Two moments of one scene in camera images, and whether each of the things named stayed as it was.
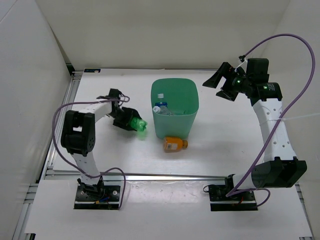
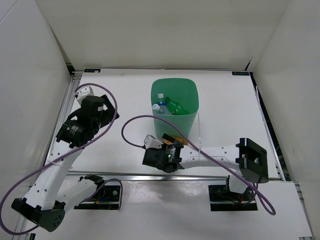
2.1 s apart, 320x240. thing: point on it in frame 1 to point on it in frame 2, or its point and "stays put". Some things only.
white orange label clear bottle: x=165 y=110 stays put
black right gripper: x=223 y=70 to x=168 y=137
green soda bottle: x=140 y=125 to x=175 y=108
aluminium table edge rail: x=51 y=176 stays put
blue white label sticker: x=92 y=70 stays put
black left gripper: x=130 y=112 to x=109 y=113
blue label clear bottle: x=161 y=102 stays put
